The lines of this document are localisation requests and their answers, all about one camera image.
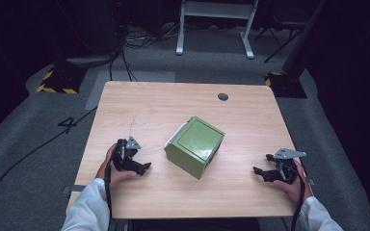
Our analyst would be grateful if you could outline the long black floor cable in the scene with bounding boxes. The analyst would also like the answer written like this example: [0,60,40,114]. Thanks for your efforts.
[0,106,98,227]

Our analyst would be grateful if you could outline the dark slanted metal pole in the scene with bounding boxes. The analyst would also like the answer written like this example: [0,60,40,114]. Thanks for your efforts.
[281,0,328,75]

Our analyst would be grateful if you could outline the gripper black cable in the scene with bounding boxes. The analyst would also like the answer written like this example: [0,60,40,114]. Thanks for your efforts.
[103,159,114,231]
[289,165,306,231]

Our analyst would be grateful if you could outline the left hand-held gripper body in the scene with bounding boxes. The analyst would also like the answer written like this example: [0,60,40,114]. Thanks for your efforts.
[112,136,142,172]

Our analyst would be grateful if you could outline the black folding stand legs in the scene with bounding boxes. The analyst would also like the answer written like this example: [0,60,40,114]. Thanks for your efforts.
[253,21,306,64]

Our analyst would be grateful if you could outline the grey flat stand foot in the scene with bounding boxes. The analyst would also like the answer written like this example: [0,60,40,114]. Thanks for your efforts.
[65,53,118,69]

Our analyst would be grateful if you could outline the green box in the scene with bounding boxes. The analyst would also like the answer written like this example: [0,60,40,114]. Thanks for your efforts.
[163,115,226,180]

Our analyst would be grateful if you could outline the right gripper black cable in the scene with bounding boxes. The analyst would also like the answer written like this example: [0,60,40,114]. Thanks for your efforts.
[289,165,306,231]

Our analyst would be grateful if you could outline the grey tape strip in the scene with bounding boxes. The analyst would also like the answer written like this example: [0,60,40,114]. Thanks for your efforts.
[62,184,87,195]

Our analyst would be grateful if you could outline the bundle of floor cables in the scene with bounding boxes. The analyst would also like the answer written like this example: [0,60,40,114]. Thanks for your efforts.
[121,23,182,50]

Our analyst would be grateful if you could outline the white desk frame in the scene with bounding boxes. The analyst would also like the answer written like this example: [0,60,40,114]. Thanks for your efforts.
[175,0,260,60]

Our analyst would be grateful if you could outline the person's left hand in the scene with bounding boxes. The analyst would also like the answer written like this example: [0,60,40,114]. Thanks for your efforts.
[95,142,138,191]

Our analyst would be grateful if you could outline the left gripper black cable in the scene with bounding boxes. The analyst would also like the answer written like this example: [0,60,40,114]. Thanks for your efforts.
[103,159,114,231]

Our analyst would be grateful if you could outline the person's right hand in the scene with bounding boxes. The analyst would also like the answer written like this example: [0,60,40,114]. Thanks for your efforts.
[273,159,314,204]

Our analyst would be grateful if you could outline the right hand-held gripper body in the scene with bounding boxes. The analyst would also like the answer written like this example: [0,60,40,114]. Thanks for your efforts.
[272,147,307,186]

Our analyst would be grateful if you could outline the black yellow striped stand base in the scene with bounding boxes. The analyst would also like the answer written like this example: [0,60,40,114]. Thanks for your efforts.
[264,71,308,99]
[36,64,89,95]

